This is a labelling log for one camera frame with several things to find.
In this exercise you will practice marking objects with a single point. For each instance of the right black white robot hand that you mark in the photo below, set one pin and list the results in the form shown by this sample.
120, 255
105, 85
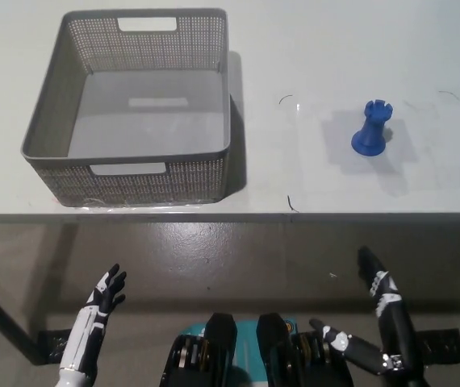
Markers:
395, 322

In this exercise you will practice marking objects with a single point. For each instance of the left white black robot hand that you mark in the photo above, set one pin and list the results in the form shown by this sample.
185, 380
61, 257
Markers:
93, 318

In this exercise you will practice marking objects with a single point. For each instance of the blue rook chess piece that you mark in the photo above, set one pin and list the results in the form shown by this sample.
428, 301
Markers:
370, 131

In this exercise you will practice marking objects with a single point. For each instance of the black floor tape patch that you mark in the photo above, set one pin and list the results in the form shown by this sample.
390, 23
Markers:
440, 342
58, 346

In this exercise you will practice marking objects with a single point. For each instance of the black metal table leg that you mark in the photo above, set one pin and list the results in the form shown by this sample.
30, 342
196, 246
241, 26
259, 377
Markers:
8, 318

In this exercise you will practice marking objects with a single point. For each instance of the grey tape patch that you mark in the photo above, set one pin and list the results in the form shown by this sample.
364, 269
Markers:
339, 137

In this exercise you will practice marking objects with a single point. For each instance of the grey perforated plastic basket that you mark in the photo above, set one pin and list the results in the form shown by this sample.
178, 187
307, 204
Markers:
145, 109

